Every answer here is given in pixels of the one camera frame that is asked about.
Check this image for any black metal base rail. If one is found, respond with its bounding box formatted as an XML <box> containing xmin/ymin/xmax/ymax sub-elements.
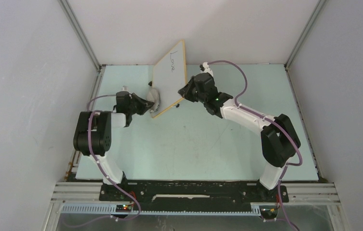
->
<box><xmin>99</xmin><ymin>180</ymin><xmax>289</xmax><ymax>212</ymax></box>

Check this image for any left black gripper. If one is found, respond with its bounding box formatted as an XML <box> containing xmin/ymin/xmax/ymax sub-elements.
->
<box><xmin>128</xmin><ymin>93</ymin><xmax>155</xmax><ymax>116</ymax></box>

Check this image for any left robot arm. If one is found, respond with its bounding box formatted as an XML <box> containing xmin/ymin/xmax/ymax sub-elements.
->
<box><xmin>73</xmin><ymin>88</ymin><xmax>161</xmax><ymax>201</ymax></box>

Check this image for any silver mesh sponge eraser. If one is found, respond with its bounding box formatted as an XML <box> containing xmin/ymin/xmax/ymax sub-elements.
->
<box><xmin>146</xmin><ymin>88</ymin><xmax>161</xmax><ymax>113</ymax></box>

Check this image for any slotted cable duct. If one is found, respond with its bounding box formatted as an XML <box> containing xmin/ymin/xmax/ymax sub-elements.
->
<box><xmin>61</xmin><ymin>203</ymin><xmax>261</xmax><ymax>216</ymax></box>

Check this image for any wood framed whiteboard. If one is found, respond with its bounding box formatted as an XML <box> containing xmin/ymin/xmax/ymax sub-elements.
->
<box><xmin>151</xmin><ymin>39</ymin><xmax>188</xmax><ymax>118</ymax></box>

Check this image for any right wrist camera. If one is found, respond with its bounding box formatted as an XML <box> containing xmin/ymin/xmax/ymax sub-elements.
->
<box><xmin>200</xmin><ymin>62</ymin><xmax>213</xmax><ymax>77</ymax></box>

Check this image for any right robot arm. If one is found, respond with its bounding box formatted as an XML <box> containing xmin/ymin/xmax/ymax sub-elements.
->
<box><xmin>178</xmin><ymin>73</ymin><xmax>301</xmax><ymax>201</ymax></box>

